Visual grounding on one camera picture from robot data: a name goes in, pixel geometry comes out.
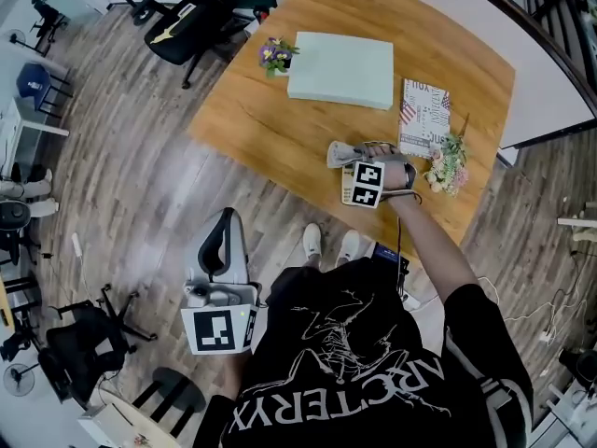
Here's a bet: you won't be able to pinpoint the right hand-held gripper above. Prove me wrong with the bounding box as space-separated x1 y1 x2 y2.
351 140 418 210

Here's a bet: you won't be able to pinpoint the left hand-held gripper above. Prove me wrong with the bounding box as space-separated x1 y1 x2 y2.
180 208 263 357

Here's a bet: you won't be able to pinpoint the grey cloth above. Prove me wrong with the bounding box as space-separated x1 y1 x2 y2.
326 140 374 170

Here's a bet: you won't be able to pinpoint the beige calculator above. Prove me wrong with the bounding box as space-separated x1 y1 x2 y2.
340 163 356 205

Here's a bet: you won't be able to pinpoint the person's right forearm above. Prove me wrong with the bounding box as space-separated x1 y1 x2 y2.
385 192 482 308

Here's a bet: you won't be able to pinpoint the person's left forearm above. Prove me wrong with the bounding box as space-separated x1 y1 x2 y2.
218 351 256 403

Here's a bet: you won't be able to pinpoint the person's right hand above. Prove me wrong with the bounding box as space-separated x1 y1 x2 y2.
380 160 411 201

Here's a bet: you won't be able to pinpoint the pink artificial flower bouquet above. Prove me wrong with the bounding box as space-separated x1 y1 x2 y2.
422 113 471 199

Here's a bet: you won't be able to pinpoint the white flat box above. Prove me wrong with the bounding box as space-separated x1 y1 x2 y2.
285 31 396 112

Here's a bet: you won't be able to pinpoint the person's left white shoe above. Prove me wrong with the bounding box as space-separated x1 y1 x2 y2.
301 222 325 259

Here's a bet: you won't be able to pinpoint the person's white shoe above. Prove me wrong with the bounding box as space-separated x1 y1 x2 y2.
335 229 362 264
301 222 325 259

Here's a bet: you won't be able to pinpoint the person's right white shoe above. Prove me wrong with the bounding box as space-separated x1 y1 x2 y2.
335 229 362 264

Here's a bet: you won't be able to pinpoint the blue box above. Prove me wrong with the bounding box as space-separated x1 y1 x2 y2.
371 244 411 275

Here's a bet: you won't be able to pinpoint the purple flowers in white pot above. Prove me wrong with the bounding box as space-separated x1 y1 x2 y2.
257 35 300 79

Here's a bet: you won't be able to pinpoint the black slatted stool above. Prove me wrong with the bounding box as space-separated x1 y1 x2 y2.
132 366 207 439

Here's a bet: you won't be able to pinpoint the black office chair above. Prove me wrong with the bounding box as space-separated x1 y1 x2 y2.
37 284 159 406
143 0 237 90

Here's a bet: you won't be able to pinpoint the white board panel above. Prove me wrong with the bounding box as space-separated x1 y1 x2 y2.
269 0 597 151

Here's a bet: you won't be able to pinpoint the person's black printed t-shirt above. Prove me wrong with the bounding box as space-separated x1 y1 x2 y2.
193 256 535 448

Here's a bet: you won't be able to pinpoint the round wooden side table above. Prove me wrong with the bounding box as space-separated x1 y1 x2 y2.
76 388 184 448

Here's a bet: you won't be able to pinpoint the small white box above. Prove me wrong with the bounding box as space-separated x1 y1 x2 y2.
76 402 123 443

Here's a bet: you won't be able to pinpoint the black round appliance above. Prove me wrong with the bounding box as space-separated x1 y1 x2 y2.
0 200 33 266

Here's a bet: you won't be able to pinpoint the white desk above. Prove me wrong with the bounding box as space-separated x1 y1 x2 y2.
0 94 71 179

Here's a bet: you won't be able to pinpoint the black standing fan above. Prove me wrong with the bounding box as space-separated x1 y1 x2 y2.
1 361 43 399
7 27 48 58

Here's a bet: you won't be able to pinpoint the blue stool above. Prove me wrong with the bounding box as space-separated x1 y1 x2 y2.
15 62 75 117

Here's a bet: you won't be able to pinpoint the dark gripper cable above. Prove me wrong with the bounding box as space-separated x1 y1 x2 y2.
394 190 423 296

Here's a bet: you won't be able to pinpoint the white floor cable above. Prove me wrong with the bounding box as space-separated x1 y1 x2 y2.
478 275 590 345

